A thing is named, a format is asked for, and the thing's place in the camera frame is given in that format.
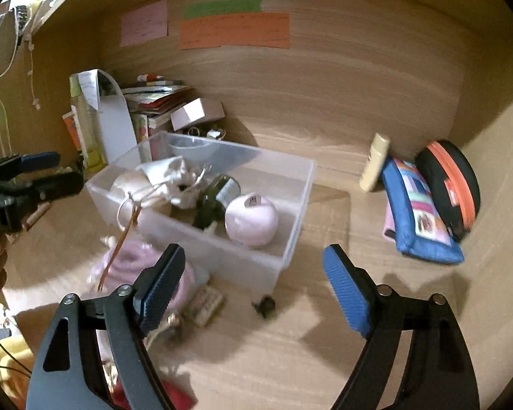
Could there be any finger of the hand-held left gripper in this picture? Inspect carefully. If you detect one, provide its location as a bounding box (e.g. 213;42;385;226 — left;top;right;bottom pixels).
0;170;85;212
0;151;61;181

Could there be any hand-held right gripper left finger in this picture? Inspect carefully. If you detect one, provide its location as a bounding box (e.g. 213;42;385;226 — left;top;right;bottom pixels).
26;243;186;410

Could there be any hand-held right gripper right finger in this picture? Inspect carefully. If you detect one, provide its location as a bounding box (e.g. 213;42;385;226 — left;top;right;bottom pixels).
323;243;482;410

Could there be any beige eraser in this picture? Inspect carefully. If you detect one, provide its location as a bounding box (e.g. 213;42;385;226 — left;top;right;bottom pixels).
184;286;225;327

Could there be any small black clip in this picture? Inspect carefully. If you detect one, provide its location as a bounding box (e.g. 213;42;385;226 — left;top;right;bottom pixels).
251;296;277;320

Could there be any red rectangular sponge block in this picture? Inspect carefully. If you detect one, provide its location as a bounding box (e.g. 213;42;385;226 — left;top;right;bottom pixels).
111;376;197;410

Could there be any clear plastic storage bin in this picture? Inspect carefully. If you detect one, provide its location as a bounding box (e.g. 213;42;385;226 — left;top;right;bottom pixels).
85;132;317;293

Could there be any orange and white pen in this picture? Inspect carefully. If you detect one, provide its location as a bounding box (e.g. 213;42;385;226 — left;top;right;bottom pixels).
22;203;53;232

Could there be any orange card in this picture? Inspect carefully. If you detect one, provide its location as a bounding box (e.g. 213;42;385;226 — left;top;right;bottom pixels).
62;111;83;151

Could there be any green carton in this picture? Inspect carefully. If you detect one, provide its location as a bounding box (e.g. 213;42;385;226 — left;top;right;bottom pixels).
69;74;108;172

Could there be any white paper bag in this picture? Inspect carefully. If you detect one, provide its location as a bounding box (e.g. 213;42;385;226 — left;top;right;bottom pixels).
78;68;138;164

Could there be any blue patchwork pencil case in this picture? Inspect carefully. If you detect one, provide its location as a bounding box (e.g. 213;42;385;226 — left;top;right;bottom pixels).
381;159;465;264

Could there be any dark green bottle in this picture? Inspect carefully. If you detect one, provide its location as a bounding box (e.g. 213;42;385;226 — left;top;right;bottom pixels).
192;174;241;230

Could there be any pink yarn ball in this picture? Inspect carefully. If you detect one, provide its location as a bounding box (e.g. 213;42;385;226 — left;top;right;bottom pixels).
224;192;279;248

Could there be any stack of books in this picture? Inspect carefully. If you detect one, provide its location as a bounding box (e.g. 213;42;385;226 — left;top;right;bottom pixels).
122;74;194;139

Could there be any cream tube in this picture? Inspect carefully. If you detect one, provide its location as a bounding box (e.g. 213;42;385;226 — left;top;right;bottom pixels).
359;133;391;192

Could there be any small translucent bowl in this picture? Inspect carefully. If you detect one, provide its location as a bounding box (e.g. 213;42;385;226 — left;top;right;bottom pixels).
167;136;224;164

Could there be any yellow cloth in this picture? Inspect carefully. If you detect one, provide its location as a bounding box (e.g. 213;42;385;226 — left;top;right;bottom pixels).
0;337;36;387

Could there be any black case with orange zipper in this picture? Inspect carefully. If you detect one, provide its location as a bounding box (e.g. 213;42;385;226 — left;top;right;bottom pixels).
415;140;481;240

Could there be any small white box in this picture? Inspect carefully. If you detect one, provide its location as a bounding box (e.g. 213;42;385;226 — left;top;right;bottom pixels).
170;98;225;132

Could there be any pink sticky note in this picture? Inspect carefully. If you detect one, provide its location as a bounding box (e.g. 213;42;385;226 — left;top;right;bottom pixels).
120;0;168;47

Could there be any orange sticky note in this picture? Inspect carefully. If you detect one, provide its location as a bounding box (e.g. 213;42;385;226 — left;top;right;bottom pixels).
178;12;290;50

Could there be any green sticky note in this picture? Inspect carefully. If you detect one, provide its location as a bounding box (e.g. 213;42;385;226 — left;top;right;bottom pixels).
184;0;263;20

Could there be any white beaded string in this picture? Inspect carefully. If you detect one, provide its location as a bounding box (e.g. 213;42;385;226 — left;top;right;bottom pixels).
25;36;42;111

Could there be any white drawstring pouch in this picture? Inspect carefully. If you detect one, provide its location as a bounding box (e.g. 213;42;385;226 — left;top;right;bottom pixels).
110;156;211;219

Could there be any white cable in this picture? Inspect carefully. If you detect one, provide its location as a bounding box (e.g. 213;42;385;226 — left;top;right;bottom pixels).
0;8;23;81

